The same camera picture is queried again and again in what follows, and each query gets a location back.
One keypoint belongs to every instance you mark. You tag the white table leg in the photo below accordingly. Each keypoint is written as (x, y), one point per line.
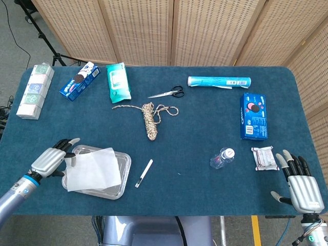
(223, 230)

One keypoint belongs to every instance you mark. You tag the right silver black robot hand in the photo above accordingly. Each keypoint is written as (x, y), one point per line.
(305, 192)

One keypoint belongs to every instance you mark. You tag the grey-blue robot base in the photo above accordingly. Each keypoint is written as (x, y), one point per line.
(153, 230)

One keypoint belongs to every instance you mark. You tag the white tissue sheet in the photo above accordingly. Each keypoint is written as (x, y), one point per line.
(94, 171)

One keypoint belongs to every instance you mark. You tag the blue cookie box pink print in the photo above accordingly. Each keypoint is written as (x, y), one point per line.
(253, 120)

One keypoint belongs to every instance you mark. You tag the white red snack packet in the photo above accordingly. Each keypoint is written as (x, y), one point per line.
(264, 159)

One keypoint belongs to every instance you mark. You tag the stainless steel tray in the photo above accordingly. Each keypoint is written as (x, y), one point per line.
(107, 192)

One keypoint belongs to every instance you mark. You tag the wicker folding screen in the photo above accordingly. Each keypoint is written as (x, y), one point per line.
(143, 30)

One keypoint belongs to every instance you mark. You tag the green wet wipes pack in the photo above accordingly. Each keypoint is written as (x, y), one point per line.
(118, 82)

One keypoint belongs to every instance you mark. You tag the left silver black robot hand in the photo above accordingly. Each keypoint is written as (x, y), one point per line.
(48, 161)

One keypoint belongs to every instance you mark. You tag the pastel tissue multipack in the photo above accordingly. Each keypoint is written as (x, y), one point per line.
(33, 92)

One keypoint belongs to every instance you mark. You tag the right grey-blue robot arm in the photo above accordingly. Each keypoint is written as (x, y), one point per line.
(317, 232)

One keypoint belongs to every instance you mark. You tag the blue table cloth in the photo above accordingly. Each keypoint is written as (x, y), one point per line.
(192, 128)

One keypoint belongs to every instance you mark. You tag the blue cookie box white end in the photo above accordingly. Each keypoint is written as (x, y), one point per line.
(77, 85)

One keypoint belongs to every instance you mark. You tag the cyan wrap roll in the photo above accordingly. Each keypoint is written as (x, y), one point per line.
(217, 81)

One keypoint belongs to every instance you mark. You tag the clear plastic water bottle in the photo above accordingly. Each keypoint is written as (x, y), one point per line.
(221, 160)

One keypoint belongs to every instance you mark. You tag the black tripod stand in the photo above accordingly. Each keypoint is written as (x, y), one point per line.
(43, 38)

